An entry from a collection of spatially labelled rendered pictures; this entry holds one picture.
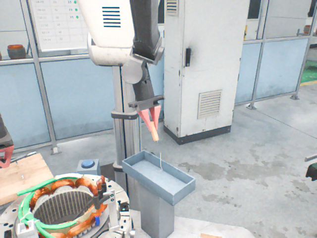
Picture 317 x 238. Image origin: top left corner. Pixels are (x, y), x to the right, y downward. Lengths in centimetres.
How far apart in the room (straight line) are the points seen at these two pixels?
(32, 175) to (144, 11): 64
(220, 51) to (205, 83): 38
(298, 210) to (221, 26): 189
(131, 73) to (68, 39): 214
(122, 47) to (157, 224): 62
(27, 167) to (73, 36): 196
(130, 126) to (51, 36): 187
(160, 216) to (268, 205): 164
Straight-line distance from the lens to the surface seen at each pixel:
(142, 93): 73
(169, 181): 88
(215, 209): 228
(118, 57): 91
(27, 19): 276
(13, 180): 94
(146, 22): 57
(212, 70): 293
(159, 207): 89
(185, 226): 107
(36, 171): 95
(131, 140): 105
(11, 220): 75
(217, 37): 288
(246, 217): 228
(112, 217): 62
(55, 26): 275
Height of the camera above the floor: 158
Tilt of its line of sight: 26 degrees down
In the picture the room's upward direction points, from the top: straight up
